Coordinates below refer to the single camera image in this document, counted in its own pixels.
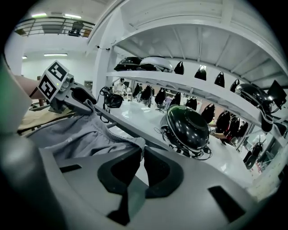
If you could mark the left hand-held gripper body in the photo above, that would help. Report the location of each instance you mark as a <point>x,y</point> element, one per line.
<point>51,80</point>

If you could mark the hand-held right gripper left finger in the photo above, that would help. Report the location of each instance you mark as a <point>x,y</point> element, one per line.
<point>78,179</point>

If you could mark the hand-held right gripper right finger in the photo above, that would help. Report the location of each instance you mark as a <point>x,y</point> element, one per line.
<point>191,202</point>

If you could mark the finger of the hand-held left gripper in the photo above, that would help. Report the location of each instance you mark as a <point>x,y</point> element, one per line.
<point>78,98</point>

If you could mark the grey clothes shorts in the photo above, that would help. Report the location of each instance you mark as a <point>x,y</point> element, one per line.
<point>90,137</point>

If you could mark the yellow clothes shorts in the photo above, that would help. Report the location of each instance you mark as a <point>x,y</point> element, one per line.
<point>38,121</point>

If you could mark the person's left forearm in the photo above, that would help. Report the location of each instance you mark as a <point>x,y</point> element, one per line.
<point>27,87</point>

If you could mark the ceiling tube light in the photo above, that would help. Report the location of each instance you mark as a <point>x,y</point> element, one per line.
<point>55,54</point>

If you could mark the black headset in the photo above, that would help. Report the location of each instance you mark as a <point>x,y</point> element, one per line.
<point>112,100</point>

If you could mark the black mezzanine railing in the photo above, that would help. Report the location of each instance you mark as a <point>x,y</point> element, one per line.
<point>56,19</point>

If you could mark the black green-tinted helmet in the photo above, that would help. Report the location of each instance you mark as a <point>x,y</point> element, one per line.
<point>186,130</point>

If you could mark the silver helmet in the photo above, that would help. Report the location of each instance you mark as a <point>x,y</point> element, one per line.
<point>155,63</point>

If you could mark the row of black pouches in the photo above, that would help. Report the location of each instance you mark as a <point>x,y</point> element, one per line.
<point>179,69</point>

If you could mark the white shelving unit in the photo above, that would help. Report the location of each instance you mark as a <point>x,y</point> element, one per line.
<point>180,33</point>

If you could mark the small black monitor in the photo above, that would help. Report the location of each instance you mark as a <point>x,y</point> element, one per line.
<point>277,93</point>

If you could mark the small black gooseneck camera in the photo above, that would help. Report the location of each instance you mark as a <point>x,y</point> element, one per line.
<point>103,47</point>

